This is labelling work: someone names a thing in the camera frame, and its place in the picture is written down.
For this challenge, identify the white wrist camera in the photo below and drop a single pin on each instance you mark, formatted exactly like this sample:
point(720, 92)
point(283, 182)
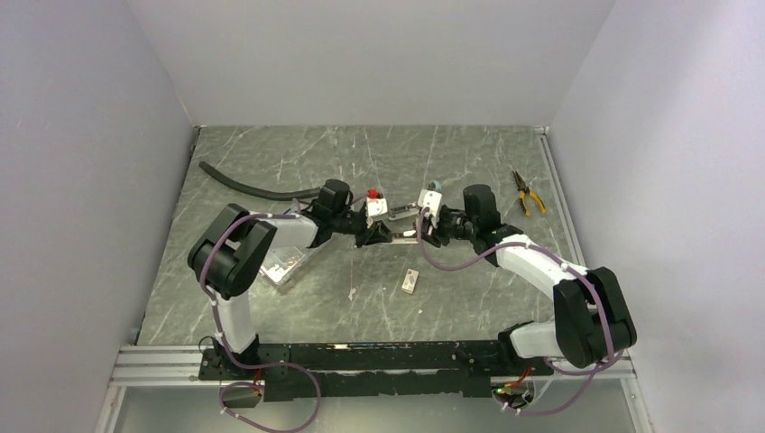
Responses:
point(376, 204)
point(430, 199)

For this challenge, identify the white staple box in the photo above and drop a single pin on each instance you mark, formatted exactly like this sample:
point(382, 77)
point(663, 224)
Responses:
point(409, 282)

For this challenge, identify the aluminium frame profile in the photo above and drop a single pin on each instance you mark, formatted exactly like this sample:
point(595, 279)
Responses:
point(180, 365)

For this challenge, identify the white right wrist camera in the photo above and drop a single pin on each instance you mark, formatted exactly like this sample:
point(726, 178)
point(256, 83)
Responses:
point(430, 199)

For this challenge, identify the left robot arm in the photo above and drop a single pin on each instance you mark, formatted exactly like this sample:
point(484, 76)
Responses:
point(229, 255)

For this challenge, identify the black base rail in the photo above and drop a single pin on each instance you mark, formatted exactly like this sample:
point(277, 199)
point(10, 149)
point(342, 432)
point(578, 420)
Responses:
point(286, 371)

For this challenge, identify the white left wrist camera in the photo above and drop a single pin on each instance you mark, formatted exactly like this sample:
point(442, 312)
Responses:
point(376, 204)

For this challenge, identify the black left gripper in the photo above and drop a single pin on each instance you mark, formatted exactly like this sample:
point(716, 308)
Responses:
point(376, 234)

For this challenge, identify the yellow handled pliers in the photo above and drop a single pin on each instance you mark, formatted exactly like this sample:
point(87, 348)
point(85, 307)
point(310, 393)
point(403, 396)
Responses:
point(525, 192)

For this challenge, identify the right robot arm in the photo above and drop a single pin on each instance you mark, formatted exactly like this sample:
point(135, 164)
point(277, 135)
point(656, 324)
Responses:
point(591, 322)

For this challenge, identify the clear plastic screw organizer box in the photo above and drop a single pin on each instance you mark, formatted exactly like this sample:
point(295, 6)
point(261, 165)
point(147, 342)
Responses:
point(281, 264)

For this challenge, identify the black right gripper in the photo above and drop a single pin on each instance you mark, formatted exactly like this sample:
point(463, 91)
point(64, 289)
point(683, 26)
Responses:
point(431, 233)

